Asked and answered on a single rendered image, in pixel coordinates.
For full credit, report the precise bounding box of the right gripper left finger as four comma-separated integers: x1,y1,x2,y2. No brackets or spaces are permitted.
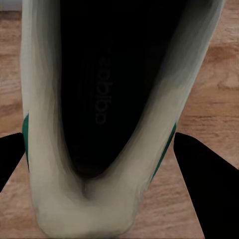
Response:
0,132,25,192

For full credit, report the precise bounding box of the gym shoe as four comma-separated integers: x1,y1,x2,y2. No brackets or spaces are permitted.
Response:
20,0,226,239

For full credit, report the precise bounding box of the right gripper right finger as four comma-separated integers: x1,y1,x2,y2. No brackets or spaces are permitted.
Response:
173,132,239,239

